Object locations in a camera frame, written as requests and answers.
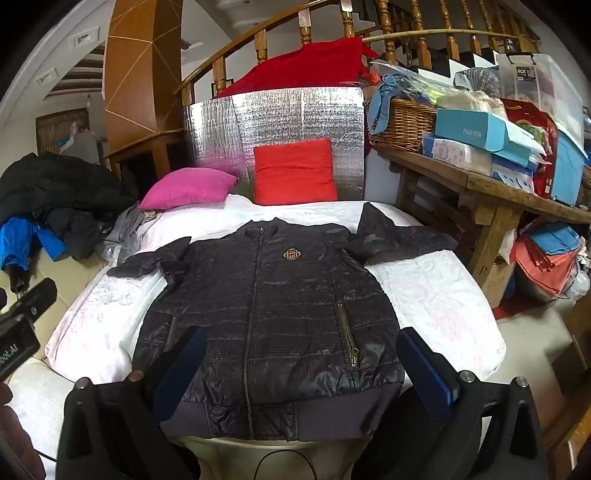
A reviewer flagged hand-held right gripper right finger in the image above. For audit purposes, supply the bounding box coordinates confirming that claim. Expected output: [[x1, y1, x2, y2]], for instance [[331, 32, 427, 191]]
[[362, 327, 548, 480]]

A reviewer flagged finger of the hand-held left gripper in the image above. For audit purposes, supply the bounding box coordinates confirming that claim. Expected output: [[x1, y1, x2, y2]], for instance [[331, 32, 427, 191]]
[[13, 278, 59, 324]]

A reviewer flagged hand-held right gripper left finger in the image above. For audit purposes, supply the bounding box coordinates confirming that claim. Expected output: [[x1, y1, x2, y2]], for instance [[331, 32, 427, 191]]
[[55, 327, 208, 480]]

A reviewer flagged black quilted jacket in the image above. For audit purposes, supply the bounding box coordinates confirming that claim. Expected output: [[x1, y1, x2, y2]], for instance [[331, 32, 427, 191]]
[[107, 202, 459, 441]]

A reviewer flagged person's left forearm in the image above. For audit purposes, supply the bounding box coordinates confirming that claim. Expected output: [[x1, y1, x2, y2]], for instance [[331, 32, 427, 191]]
[[0, 383, 47, 480]]

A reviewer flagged blue jacket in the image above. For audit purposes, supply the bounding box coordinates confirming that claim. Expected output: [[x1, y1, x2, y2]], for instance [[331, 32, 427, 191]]
[[0, 216, 68, 271]]

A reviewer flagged white quilted blanket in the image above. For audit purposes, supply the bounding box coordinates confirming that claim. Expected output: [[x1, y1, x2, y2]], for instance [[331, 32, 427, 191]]
[[46, 194, 506, 398]]

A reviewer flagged black puffy coat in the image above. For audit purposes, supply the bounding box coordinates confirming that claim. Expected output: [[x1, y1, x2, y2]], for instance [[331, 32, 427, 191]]
[[0, 151, 139, 260]]

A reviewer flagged grey garment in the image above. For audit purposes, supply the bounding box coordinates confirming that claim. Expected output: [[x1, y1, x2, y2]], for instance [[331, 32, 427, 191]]
[[98, 205, 161, 265]]

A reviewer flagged woven rattan screen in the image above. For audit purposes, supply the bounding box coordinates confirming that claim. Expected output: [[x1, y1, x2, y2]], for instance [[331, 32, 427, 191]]
[[35, 108, 92, 156]]

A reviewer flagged stack of folded cloths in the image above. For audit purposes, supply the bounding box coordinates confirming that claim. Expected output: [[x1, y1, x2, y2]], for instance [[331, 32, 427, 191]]
[[514, 223, 586, 297]]

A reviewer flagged pink cushion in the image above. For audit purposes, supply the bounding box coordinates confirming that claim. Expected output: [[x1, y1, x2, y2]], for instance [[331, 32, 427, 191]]
[[137, 167, 238, 212]]

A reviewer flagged wooden table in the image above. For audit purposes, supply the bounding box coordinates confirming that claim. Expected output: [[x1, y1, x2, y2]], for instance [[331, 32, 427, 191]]
[[369, 142, 591, 320]]

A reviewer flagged white tissue pack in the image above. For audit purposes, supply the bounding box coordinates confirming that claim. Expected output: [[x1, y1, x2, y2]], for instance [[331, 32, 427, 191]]
[[421, 133, 495, 177]]

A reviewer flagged red cushion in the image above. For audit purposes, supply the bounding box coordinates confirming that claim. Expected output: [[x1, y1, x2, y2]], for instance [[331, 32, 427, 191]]
[[253, 137, 339, 206]]

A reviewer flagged wooden cabinet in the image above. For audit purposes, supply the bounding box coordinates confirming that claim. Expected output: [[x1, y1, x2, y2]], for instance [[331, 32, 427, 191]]
[[102, 0, 186, 181]]

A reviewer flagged blue shoe box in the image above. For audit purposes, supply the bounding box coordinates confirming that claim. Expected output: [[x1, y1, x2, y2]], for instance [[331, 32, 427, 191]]
[[433, 107, 546, 168]]

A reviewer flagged blue storage bin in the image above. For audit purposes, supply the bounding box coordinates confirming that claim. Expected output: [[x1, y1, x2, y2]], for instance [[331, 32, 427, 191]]
[[550, 126, 591, 207]]

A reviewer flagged wicker basket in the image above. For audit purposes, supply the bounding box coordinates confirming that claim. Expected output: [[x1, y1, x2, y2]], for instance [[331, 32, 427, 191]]
[[368, 98, 438, 154]]

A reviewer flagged red gift bag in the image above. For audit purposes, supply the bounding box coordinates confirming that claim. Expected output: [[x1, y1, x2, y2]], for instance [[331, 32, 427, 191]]
[[498, 97, 560, 200]]

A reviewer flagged silver foil insulation panel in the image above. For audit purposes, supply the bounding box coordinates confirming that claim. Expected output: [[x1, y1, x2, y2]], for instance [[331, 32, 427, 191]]
[[183, 85, 365, 204]]

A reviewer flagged cream knit in plastic bag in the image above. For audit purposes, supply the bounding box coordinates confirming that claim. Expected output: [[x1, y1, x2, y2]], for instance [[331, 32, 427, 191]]
[[435, 89, 509, 121]]

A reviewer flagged light blue cloth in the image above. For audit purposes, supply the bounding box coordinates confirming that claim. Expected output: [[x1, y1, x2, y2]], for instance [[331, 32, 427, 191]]
[[370, 74, 403, 136]]

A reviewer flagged clear plastic storage box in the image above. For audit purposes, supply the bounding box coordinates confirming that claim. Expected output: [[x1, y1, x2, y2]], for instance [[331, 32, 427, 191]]
[[495, 52, 586, 139]]

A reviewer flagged red cloth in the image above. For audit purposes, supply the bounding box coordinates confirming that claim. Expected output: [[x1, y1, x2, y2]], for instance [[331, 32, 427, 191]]
[[216, 37, 380, 99]]

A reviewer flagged wooden stair railing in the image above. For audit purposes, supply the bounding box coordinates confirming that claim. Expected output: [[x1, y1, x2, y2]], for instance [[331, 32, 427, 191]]
[[174, 0, 541, 107]]

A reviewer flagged black cable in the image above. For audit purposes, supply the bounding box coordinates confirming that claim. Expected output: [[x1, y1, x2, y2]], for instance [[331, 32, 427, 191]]
[[250, 449, 317, 480]]

